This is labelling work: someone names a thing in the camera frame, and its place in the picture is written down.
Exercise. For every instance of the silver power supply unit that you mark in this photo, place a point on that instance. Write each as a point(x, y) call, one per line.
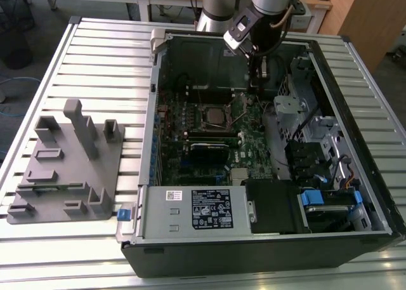
point(158, 214)

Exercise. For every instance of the wooden cabinet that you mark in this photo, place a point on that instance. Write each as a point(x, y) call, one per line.
point(374, 17)

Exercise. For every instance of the grey wrist-mounted box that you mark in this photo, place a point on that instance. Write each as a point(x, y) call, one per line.
point(301, 18)

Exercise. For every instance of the CPU socket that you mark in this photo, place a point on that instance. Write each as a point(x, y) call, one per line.
point(205, 118)

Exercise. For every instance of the black graphics card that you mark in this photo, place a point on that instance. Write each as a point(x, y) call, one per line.
point(209, 153)

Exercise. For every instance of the metal locking lever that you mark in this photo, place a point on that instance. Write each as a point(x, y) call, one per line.
point(241, 117)
point(200, 99)

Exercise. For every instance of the green motherboard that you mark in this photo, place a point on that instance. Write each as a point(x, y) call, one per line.
point(253, 144)

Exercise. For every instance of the grey parts rack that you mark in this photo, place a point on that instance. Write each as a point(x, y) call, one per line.
point(79, 169)

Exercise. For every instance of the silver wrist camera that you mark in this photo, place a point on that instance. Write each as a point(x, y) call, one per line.
point(238, 36)

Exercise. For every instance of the black PC case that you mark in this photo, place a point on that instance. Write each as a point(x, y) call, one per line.
point(222, 258)

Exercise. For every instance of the hard disk in blue carrier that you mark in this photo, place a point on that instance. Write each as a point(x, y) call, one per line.
point(312, 198)

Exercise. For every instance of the black disk bay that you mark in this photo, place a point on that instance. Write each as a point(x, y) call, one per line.
point(304, 163)

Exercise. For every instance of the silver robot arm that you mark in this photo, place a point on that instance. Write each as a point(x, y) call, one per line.
point(219, 4)

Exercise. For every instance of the black office chair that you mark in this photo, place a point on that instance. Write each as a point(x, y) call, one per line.
point(19, 49)

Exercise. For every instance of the silver chipset heatsink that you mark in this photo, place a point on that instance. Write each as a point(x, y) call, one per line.
point(239, 174)

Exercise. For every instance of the blue case latch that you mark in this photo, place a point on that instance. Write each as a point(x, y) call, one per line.
point(123, 215)

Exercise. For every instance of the black RAM slot bank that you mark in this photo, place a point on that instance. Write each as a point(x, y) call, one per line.
point(215, 96)
point(215, 133)

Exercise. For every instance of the silver square CPU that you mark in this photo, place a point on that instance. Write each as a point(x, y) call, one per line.
point(216, 116)

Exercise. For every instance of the perforated metal drive cage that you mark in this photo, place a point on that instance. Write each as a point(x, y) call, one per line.
point(290, 104)

